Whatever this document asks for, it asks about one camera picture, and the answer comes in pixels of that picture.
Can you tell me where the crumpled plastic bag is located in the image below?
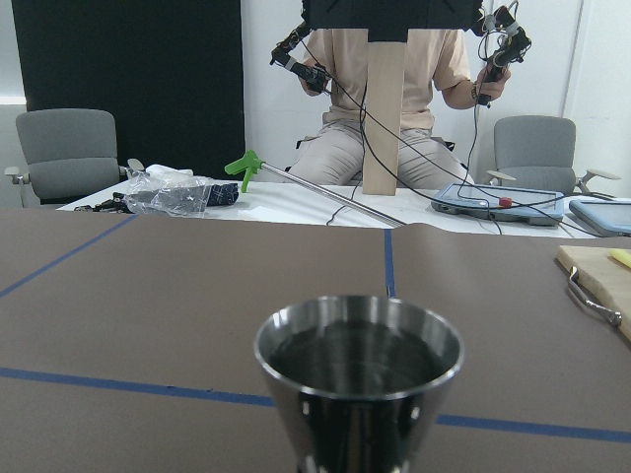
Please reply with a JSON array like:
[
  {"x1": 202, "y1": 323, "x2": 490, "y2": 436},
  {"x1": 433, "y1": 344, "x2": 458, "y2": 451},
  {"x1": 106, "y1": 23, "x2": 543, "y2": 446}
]
[{"x1": 123, "y1": 165, "x2": 239, "y2": 217}]

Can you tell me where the wooden plank stand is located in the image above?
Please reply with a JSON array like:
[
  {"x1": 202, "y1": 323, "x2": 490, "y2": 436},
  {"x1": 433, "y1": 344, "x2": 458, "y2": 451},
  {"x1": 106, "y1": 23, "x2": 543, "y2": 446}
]
[{"x1": 363, "y1": 41, "x2": 406, "y2": 196}]

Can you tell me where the grey office chair right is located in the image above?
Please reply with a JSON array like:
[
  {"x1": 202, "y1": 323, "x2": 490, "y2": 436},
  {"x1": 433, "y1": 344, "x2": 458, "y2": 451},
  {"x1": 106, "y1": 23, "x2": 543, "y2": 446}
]
[{"x1": 487, "y1": 115, "x2": 620, "y2": 195}]

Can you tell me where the seated operator person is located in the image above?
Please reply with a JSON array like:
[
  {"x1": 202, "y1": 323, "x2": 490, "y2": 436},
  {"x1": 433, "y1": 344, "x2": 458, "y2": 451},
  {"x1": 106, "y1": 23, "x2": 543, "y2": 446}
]
[{"x1": 289, "y1": 29, "x2": 511, "y2": 189}]

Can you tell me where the grey office chair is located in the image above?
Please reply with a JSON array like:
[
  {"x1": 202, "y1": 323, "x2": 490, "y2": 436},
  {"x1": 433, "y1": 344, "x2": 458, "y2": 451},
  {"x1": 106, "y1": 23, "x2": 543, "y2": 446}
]
[
  {"x1": 4, "y1": 108, "x2": 145, "y2": 206},
  {"x1": 487, "y1": 115, "x2": 620, "y2": 195}
]

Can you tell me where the teach pendant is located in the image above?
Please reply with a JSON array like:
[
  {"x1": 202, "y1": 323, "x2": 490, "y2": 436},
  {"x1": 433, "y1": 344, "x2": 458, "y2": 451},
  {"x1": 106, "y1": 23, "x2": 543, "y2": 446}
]
[
  {"x1": 569, "y1": 200, "x2": 631, "y2": 237},
  {"x1": 431, "y1": 182, "x2": 565, "y2": 227}
]

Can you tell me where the bamboo cutting board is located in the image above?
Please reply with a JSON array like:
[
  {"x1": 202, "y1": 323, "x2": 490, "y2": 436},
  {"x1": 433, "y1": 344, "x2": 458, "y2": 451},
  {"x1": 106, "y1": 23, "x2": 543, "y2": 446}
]
[{"x1": 556, "y1": 245, "x2": 630, "y2": 340}]

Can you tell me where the steel double jigger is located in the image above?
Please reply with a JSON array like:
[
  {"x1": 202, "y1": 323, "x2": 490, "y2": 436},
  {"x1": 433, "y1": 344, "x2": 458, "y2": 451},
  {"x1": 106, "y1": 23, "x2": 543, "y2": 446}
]
[{"x1": 253, "y1": 296, "x2": 464, "y2": 472}]

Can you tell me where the yellow plastic knife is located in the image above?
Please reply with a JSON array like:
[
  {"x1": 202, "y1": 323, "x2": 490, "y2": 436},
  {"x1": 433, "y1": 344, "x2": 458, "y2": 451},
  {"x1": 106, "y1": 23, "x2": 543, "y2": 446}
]
[{"x1": 609, "y1": 248, "x2": 631, "y2": 268}]

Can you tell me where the green handled reach grabber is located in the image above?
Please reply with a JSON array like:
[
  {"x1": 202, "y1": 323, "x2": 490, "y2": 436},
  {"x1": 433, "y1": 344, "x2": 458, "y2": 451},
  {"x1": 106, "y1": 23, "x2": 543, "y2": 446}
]
[{"x1": 224, "y1": 150, "x2": 405, "y2": 228}]

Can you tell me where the grey office chair left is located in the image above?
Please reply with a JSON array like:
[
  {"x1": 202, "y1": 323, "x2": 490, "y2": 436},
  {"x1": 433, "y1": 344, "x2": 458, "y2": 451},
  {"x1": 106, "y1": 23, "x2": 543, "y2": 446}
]
[{"x1": 4, "y1": 108, "x2": 145, "y2": 206}]

